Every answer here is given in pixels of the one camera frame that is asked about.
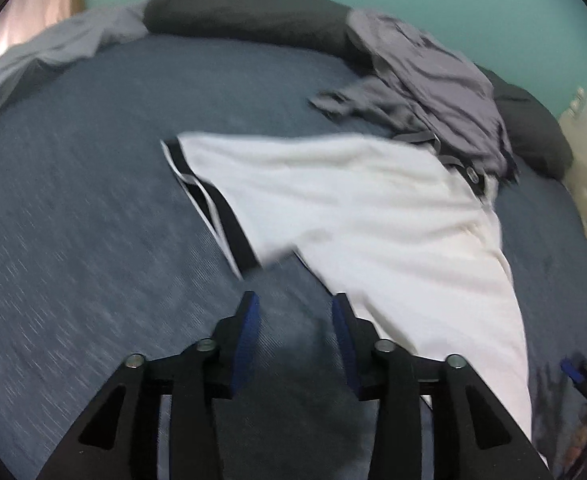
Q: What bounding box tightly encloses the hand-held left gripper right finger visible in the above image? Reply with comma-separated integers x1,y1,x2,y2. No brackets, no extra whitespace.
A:
331,292,554,480

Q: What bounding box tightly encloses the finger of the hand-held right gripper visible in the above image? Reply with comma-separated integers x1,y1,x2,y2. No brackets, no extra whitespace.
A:
561,356,587,383

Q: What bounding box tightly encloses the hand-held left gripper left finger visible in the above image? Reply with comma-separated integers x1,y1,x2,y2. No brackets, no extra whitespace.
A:
36,290,262,480

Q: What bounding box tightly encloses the white polo shirt black trim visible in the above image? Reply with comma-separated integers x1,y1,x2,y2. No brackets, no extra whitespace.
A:
160,131,549,468

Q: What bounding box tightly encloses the blue-grey bed blanket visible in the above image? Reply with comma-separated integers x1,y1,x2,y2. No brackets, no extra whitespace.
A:
0,35,587,480

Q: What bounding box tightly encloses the grey knit sweater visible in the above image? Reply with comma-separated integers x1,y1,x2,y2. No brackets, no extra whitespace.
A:
309,85,397,126

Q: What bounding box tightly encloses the grey jacket black trim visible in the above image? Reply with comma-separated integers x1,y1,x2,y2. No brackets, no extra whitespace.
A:
346,8,519,198

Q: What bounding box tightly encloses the light grey duvet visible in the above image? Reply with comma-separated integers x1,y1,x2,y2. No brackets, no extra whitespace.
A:
0,5,149,131

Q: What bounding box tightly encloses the pink curtain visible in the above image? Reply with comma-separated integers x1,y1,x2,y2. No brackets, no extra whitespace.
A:
0,0,82,68

